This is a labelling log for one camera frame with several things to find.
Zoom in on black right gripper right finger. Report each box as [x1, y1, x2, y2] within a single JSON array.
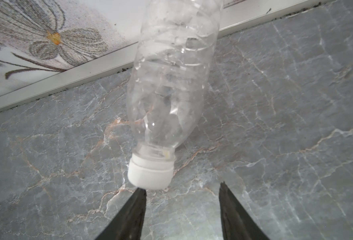
[[219, 182, 269, 240]]

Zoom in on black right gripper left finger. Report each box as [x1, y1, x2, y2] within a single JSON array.
[[96, 188, 146, 240]]

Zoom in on clear small bottle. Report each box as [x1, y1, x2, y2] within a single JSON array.
[[126, 1, 224, 190]]

